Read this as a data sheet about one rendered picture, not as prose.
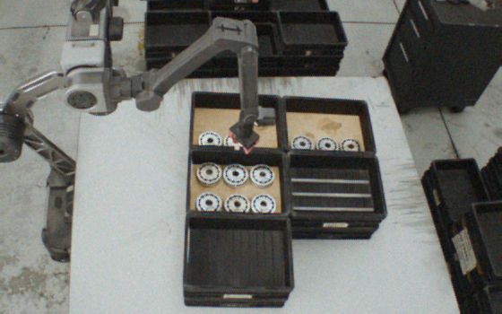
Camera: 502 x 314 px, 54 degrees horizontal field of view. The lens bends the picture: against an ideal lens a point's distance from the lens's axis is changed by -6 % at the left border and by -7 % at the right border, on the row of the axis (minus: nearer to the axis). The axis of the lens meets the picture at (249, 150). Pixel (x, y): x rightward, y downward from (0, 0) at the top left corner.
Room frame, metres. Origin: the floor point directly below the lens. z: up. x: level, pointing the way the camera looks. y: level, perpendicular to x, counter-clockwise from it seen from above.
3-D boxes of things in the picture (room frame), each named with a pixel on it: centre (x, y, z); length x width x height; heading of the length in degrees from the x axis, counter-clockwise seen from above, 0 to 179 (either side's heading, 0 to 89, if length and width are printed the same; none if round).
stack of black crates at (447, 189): (1.60, -1.24, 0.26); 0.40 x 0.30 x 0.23; 15
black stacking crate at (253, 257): (0.76, -0.03, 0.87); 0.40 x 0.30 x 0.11; 100
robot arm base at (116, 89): (0.99, 0.43, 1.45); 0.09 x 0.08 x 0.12; 15
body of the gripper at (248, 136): (1.13, 0.03, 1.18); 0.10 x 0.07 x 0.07; 54
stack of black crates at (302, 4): (2.80, -0.14, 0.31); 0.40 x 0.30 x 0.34; 105
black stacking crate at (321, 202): (1.13, -0.37, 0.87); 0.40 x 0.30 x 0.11; 100
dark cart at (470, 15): (2.62, -1.17, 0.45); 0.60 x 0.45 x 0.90; 105
